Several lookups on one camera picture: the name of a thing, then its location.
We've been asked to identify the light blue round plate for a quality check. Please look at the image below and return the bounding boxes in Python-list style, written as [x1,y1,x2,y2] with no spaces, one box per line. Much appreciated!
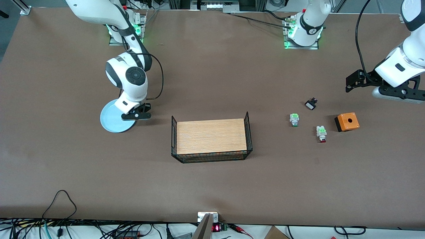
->
[100,99,137,133]

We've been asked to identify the red push button switch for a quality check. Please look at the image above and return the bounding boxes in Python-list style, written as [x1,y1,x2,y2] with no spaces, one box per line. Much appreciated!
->
[316,125,328,143]

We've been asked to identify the orange black button box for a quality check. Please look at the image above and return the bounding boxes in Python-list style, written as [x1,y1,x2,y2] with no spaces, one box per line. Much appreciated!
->
[334,112,360,133]

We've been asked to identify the wooden board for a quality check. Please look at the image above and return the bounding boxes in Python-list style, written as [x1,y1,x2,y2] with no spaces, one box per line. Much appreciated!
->
[177,119,248,155]

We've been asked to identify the lit equipment panel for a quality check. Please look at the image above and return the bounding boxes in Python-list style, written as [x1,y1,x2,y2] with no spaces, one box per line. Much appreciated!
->
[190,0,240,13]

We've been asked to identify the black red power strip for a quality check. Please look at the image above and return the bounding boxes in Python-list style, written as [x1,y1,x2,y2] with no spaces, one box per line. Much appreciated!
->
[112,230,140,239]

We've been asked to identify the grey metal pole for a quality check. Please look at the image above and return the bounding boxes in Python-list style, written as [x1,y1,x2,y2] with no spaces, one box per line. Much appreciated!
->
[192,213,213,239]

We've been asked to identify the brown cardboard piece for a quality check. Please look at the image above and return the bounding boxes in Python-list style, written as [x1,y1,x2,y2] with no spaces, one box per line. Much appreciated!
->
[264,226,290,239]

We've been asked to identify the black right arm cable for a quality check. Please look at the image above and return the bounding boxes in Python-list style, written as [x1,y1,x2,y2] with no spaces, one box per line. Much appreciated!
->
[121,33,164,101]

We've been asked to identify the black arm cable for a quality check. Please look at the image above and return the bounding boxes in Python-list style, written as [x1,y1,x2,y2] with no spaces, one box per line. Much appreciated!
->
[355,0,374,80]
[121,33,164,101]

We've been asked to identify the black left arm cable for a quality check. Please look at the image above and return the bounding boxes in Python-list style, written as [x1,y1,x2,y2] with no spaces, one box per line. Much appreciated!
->
[355,0,374,80]

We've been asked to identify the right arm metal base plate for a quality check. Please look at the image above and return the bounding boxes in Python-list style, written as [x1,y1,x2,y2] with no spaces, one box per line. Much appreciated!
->
[109,13,147,46]

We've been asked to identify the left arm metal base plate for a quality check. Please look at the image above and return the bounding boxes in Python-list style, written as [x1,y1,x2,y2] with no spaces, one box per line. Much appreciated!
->
[283,17,320,50]

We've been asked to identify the wooden tray with wire sides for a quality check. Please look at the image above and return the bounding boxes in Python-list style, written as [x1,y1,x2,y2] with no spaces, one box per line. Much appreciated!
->
[171,112,253,164]

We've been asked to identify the short black table cable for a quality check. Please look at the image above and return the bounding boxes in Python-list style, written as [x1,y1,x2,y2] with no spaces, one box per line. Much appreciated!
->
[263,9,288,22]

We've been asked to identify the black looped cable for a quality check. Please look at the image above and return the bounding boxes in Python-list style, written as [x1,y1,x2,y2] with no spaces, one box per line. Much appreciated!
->
[42,190,78,220]

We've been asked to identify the long black table cable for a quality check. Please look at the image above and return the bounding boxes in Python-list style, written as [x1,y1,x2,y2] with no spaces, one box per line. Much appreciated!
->
[228,13,290,30]

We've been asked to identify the tangled black cable bundle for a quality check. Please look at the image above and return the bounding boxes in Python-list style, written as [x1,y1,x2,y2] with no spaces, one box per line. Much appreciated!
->
[0,217,200,239]

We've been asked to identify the small silver metal bracket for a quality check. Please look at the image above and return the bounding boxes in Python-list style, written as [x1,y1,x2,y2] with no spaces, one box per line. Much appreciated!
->
[197,211,220,223]

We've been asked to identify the aluminium frame profile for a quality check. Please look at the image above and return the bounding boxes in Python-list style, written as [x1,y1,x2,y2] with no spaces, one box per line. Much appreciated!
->
[12,0,32,16]

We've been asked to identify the black flat loop cable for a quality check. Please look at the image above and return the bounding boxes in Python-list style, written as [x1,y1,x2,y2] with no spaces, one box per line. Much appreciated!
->
[333,225,367,236]

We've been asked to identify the red clip lead wires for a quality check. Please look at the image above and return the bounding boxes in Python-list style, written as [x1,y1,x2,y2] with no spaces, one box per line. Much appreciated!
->
[229,224,255,239]

